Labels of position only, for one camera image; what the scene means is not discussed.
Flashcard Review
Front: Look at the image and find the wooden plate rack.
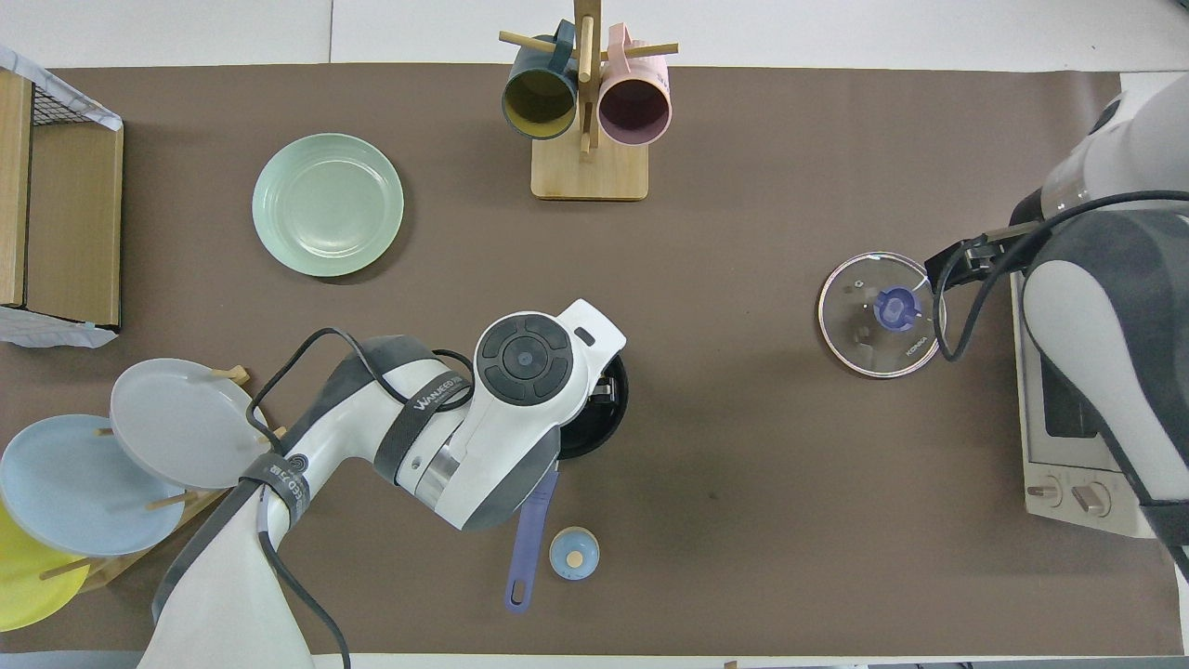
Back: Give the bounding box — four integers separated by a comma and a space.
39, 365, 287, 593

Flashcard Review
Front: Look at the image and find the black wire basket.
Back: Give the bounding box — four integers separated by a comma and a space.
33, 79, 98, 126

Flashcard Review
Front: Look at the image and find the wooden two-tier shelf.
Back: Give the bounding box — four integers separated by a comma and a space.
0, 70, 124, 328

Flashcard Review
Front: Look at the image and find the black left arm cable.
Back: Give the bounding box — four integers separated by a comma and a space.
246, 327, 475, 669

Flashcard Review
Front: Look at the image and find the yellow plate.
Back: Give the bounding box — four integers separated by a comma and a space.
0, 502, 91, 633

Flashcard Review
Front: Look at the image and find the mint green plate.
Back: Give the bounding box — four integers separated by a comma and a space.
252, 133, 405, 278

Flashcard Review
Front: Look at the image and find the wooden mug tree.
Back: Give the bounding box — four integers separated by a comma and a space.
499, 0, 679, 202

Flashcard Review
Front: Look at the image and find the light blue plate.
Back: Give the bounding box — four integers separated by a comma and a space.
0, 414, 187, 558

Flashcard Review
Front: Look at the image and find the dark blue saucepan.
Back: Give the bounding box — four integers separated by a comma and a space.
506, 348, 630, 614

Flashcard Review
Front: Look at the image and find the cream toaster oven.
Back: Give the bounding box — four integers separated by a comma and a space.
1011, 269, 1167, 540

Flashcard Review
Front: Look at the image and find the pink ribbed mug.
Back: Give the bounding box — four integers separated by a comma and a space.
597, 23, 672, 147

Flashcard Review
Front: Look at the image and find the brown table mat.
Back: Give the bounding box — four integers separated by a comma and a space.
0, 63, 1185, 656

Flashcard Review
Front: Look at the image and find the grey plate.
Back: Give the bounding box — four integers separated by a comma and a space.
110, 358, 270, 491

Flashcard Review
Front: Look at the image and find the white printed cloth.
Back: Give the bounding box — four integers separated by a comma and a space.
0, 305, 120, 348
0, 46, 124, 131

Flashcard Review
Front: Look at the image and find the dark teal mug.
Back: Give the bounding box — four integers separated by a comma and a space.
502, 20, 580, 141

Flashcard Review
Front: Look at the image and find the glass lid with blue knob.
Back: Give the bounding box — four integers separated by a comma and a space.
817, 252, 947, 379

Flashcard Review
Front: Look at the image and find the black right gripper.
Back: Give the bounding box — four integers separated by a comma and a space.
926, 223, 1041, 296

